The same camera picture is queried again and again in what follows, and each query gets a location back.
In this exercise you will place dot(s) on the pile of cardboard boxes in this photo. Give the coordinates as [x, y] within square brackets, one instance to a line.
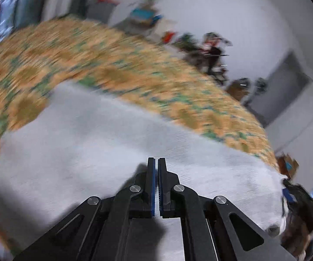
[288, 165]

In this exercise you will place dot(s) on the black standing fan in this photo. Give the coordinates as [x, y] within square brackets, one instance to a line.
[261, 85]

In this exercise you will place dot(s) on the red bag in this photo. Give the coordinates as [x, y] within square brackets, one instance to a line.
[107, 0]

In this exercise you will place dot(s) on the glass window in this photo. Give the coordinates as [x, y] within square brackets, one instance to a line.
[6, 13]

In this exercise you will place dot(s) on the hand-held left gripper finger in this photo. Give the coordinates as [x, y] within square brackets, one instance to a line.
[159, 187]
[152, 187]

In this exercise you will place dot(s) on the open cardboard box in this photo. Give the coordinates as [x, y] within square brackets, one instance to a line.
[238, 90]

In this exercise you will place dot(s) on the cluttered storage shelf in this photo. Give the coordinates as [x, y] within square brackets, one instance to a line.
[151, 24]

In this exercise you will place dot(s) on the grey knit sweater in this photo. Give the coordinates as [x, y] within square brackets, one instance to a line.
[91, 146]

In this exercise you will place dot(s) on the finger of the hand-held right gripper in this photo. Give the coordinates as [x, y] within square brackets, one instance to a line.
[286, 193]

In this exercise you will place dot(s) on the sunflower print tablecloth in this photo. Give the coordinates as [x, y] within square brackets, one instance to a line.
[118, 68]

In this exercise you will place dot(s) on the person's right forearm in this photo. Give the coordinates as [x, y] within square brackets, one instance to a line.
[295, 235]

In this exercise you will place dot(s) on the grey cabinet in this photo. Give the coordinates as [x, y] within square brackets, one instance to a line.
[102, 9]

